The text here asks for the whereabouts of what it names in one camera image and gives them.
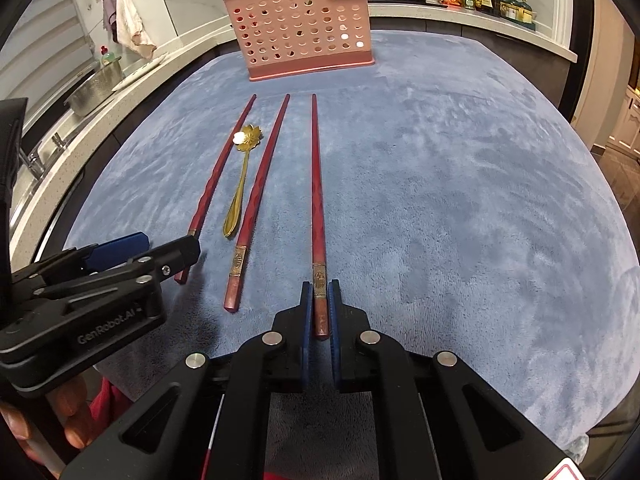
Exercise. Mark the white hanging towel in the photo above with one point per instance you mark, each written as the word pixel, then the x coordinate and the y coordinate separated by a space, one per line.
pixel 131 25

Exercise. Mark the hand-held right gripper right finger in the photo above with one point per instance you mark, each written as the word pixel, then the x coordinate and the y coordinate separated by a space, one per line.
pixel 334 332

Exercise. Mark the patterned plate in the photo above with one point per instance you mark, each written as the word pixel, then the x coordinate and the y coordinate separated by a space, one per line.
pixel 137 74

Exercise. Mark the blue plush blanket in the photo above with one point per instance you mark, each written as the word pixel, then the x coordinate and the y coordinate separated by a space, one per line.
pixel 450 210

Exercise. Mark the green dish soap bottle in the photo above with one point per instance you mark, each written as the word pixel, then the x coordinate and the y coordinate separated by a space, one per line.
pixel 107 57

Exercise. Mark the person's left hand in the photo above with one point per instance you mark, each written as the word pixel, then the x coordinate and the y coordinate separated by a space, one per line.
pixel 80 410

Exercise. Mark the maroon chopstick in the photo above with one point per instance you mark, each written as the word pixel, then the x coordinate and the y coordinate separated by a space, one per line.
pixel 317 185
pixel 260 185
pixel 220 170

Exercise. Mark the white cabinet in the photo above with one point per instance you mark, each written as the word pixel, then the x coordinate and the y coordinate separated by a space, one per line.
pixel 625 125

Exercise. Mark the chrome faucet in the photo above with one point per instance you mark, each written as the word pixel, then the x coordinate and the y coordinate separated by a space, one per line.
pixel 37 160

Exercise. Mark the gold flower spoon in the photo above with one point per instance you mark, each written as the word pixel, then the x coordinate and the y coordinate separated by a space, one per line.
pixel 250 141

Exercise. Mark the window blind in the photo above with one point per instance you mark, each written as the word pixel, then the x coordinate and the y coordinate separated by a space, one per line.
pixel 45 55

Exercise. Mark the condiment jar rack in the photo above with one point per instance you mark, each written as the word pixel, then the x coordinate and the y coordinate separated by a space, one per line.
pixel 517 12

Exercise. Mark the steel colander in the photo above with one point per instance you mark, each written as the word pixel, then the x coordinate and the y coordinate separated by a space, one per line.
pixel 95 92

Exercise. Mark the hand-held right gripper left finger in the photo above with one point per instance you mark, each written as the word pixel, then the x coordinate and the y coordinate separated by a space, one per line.
pixel 306 322

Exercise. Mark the purple hanging cloth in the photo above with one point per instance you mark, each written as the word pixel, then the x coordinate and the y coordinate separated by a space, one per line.
pixel 109 10

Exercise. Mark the pink perforated utensil holder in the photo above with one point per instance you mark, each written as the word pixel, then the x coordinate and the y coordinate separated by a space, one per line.
pixel 300 25

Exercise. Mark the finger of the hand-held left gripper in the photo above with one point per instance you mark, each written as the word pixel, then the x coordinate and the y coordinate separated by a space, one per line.
pixel 120 251
pixel 175 257

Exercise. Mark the person's red clothing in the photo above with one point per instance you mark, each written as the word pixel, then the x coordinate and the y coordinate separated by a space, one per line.
pixel 110 400

